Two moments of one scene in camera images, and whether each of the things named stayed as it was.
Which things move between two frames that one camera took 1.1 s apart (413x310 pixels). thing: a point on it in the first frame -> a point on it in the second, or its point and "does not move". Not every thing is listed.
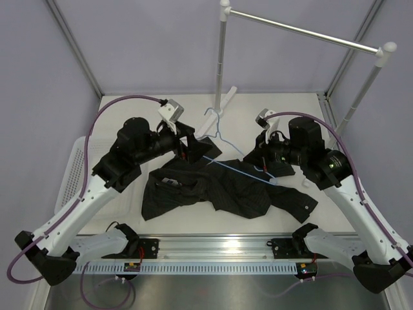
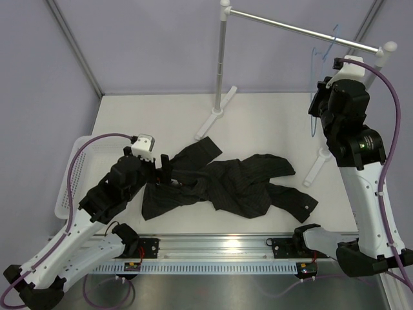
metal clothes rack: (381, 52) does not move
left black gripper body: (186, 152) -> (148, 172)
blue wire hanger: (236, 148) -> (324, 57)
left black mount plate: (147, 248) does not move
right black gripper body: (276, 151) -> (320, 101)
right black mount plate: (292, 248) does not move
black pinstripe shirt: (234, 188) does not move
